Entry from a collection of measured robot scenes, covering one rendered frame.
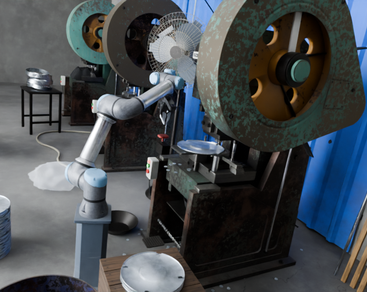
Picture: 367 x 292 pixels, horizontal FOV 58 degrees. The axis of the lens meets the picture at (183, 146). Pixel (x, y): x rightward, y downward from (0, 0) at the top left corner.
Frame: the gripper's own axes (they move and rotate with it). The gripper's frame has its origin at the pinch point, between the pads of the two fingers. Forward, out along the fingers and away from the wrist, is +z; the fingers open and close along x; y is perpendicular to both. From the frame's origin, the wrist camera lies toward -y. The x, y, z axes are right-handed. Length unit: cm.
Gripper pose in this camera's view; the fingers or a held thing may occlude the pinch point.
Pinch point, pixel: (165, 123)
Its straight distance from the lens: 225.6
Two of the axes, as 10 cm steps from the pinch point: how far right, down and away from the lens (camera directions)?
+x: -8.8, 0.3, -4.7
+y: -4.5, -3.3, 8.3
